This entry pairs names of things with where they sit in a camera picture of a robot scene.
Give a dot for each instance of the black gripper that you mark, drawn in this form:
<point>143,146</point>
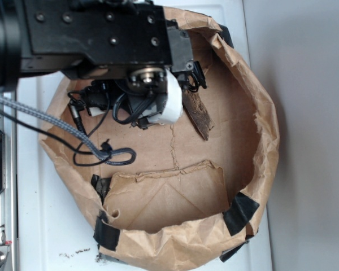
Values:
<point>140,99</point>

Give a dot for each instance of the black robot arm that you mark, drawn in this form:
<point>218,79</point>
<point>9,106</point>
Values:
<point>137,59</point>

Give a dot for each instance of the white tape wrap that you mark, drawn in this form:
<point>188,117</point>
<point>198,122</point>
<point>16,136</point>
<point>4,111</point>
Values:
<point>173,108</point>

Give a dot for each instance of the dark brown wood piece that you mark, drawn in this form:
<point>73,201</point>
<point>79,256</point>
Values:
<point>198,114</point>

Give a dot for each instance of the black tape inside left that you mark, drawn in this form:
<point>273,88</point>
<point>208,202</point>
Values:
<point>101,185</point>

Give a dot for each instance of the brown paper bag bin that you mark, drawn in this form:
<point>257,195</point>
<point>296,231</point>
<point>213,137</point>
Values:
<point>169,204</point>

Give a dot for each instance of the black tape top right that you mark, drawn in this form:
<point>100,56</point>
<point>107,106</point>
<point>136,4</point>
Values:
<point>224,36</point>

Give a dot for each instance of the black tape strip bottom left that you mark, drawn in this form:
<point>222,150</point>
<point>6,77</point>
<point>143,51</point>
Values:
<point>104,234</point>

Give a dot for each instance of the black tape strip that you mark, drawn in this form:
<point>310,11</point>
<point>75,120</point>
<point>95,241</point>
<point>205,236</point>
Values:
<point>104,234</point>
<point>239,214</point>

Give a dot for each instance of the black tape strip right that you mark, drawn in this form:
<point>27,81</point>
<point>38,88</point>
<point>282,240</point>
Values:
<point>239,214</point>

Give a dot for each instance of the aluminium frame rail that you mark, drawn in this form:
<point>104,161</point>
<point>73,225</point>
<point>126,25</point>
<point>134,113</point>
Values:
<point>8,192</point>

